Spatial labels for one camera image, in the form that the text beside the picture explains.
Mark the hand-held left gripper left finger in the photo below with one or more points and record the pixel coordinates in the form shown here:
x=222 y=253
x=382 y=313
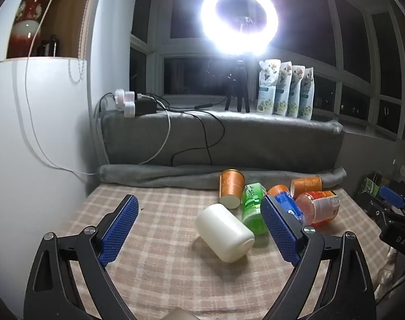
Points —
x=117 y=231

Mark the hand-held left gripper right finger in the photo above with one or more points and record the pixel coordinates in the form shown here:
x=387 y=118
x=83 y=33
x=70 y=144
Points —
x=280 y=231

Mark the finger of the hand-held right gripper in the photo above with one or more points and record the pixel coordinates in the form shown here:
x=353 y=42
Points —
x=392 y=196
x=377 y=211

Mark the white cup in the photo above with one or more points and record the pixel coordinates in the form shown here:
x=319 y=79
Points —
x=225 y=235

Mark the orange patterned paper cup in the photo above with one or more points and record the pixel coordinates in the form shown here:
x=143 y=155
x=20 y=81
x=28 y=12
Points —
x=307 y=185
x=230 y=185

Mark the green cardboard box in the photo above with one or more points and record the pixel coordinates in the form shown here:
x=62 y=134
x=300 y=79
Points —
x=370 y=185

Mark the blue can with orange top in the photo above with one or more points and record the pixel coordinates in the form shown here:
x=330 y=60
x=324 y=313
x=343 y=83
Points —
x=287 y=203

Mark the pale crumpled cloth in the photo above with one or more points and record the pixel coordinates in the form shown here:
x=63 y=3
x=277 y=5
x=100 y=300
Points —
x=390 y=270

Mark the green drink can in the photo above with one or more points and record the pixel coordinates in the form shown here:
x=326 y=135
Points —
x=254 y=206

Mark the clear jar with orange label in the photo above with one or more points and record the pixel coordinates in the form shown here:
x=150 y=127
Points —
x=320 y=208

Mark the beige plaid bed sheet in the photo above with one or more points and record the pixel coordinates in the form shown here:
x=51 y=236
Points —
x=169 y=266

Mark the grey rolled blanket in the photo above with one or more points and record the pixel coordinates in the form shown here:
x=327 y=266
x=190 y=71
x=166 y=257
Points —
x=176 y=176

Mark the grey cushion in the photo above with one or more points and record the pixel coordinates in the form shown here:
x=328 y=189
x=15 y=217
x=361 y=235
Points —
x=255 y=140

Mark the white charger plug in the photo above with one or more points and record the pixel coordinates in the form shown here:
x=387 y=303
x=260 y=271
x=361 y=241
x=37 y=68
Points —
x=130 y=110
x=124 y=97

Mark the black power strip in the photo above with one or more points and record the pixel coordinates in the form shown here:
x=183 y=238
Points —
x=146 y=106

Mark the white green refill pouch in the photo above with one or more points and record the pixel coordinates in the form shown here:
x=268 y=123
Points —
x=307 y=96
x=284 y=90
x=295 y=93
x=267 y=86

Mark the white cabinet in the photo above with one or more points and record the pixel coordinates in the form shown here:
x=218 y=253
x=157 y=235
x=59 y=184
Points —
x=9 y=140

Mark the black tripod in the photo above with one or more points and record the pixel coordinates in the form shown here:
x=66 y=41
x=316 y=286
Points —
x=240 y=83

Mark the dark glass bottle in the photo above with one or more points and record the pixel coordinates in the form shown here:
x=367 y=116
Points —
x=54 y=46
x=44 y=49

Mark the red porcelain vase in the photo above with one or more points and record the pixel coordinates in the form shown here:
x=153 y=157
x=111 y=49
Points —
x=24 y=30

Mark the window frame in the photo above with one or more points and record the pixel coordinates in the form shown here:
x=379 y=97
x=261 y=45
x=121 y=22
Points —
x=354 y=86

